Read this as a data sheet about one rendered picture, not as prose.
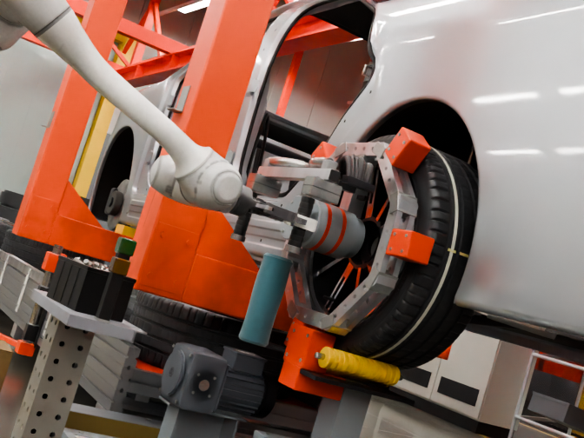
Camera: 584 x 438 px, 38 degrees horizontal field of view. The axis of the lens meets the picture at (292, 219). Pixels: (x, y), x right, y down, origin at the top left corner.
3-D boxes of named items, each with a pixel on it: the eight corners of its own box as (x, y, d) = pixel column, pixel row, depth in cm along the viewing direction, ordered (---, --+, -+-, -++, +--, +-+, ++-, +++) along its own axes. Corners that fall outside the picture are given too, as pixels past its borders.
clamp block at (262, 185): (278, 199, 250) (283, 182, 251) (251, 189, 246) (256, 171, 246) (270, 198, 255) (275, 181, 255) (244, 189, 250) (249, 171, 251)
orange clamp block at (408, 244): (407, 262, 223) (428, 265, 215) (383, 253, 219) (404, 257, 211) (414, 235, 223) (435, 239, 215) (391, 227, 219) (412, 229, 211)
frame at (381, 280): (378, 348, 220) (436, 149, 224) (357, 342, 217) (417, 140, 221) (281, 314, 268) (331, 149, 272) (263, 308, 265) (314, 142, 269)
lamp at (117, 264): (127, 276, 208) (131, 261, 209) (111, 272, 206) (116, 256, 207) (122, 275, 212) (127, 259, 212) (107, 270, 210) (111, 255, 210)
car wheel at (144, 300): (324, 408, 321) (342, 348, 323) (194, 387, 275) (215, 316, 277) (214, 361, 368) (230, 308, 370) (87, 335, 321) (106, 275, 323)
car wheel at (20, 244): (114, 296, 580) (124, 262, 582) (56, 285, 519) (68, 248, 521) (37, 270, 605) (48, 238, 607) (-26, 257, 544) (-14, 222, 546)
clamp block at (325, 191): (338, 205, 220) (343, 185, 221) (308, 194, 216) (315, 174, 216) (328, 204, 225) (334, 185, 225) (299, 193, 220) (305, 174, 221)
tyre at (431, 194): (413, 417, 239) (539, 217, 221) (345, 401, 228) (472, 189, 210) (330, 295, 295) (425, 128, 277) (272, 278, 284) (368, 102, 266)
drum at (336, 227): (359, 264, 239) (373, 216, 240) (295, 243, 229) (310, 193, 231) (333, 259, 252) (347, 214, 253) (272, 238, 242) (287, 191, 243)
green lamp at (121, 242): (133, 257, 209) (138, 242, 209) (117, 253, 207) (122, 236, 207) (128, 255, 212) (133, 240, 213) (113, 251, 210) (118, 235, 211)
